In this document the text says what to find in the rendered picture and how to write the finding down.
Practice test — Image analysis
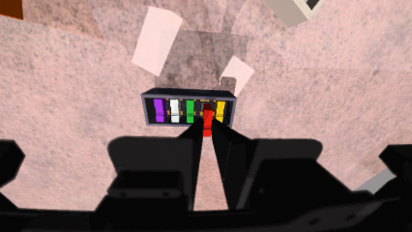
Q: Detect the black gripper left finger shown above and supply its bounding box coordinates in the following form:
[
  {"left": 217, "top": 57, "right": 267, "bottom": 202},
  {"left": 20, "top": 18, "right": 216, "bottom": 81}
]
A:
[{"left": 107, "top": 118, "right": 204, "bottom": 211}]

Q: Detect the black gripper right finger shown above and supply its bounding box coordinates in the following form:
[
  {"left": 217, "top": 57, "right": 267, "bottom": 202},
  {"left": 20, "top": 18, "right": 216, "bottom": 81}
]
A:
[{"left": 211, "top": 119, "right": 323, "bottom": 209}]

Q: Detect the dark grey fuse block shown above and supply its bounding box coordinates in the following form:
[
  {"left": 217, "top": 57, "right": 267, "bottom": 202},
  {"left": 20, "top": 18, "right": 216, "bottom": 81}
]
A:
[{"left": 140, "top": 87, "right": 237, "bottom": 128}]

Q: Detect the yellow fuse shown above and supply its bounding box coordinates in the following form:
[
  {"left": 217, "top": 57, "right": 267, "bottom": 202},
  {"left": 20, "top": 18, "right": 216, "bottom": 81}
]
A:
[{"left": 214, "top": 101, "right": 225, "bottom": 122}]

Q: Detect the green fuse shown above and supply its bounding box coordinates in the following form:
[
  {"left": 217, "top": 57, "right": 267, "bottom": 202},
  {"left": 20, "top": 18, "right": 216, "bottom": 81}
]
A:
[{"left": 187, "top": 99, "right": 194, "bottom": 123}]

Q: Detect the red fuse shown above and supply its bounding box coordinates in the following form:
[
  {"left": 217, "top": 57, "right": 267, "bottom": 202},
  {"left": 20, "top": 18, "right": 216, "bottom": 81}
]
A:
[{"left": 202, "top": 101, "right": 213, "bottom": 137}]

